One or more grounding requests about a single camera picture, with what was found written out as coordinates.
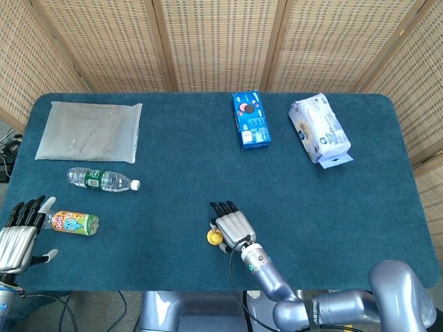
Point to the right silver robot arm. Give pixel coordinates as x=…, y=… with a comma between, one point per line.
x=328, y=304

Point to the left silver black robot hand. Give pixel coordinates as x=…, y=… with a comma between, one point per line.
x=15, y=238

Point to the dark teal table cloth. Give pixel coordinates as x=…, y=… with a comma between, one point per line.
x=194, y=166

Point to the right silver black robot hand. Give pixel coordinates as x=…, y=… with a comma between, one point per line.
x=234, y=225

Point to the white blue snack package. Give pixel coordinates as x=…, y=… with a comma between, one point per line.
x=320, y=128

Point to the silver robot torso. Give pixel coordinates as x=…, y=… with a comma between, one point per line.
x=180, y=311

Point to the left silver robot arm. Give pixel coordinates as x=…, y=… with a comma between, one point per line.
x=7, y=304

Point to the blue Oreo cookie box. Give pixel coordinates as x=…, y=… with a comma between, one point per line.
x=252, y=121

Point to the woven bamboo folding screen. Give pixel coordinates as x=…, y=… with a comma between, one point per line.
x=221, y=41

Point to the green orange drink bottle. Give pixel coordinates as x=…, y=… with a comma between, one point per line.
x=74, y=224

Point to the clear water bottle green label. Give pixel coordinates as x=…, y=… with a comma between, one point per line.
x=100, y=179

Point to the grey translucent plastic bag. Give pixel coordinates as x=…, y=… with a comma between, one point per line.
x=90, y=131

